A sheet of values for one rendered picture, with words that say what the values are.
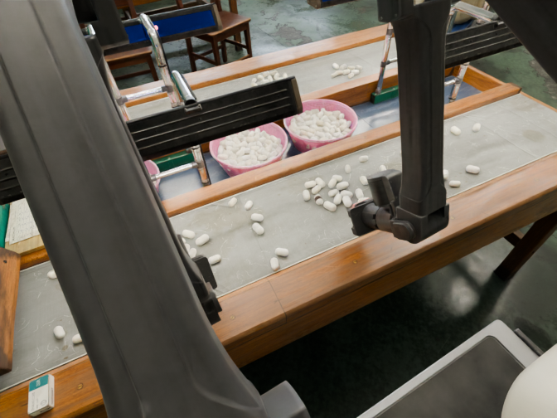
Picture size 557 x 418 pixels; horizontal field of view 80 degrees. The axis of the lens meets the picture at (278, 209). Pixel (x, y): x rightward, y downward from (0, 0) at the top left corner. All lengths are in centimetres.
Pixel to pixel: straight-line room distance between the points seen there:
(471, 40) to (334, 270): 67
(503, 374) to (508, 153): 92
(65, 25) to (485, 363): 48
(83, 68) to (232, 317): 64
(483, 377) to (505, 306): 139
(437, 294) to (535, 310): 41
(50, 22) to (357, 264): 74
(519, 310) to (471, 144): 88
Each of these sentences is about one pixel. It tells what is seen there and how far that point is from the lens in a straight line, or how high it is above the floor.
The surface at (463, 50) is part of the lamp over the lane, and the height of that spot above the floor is 107.
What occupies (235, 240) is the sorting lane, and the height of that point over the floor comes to 74.
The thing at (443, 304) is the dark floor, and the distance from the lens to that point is 174.
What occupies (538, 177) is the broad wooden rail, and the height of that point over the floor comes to 76.
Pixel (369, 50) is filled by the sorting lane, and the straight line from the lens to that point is 185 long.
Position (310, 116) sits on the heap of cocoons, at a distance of 131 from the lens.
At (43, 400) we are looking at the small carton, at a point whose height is 79.
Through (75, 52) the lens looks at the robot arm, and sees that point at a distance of 19.
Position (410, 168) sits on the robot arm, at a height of 108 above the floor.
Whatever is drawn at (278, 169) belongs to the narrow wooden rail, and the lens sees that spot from 104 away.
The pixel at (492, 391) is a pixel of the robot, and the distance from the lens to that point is 47.
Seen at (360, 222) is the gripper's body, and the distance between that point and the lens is 76.
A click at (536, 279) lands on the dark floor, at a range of 202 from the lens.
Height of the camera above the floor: 145
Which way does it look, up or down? 48 degrees down
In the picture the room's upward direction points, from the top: 4 degrees counter-clockwise
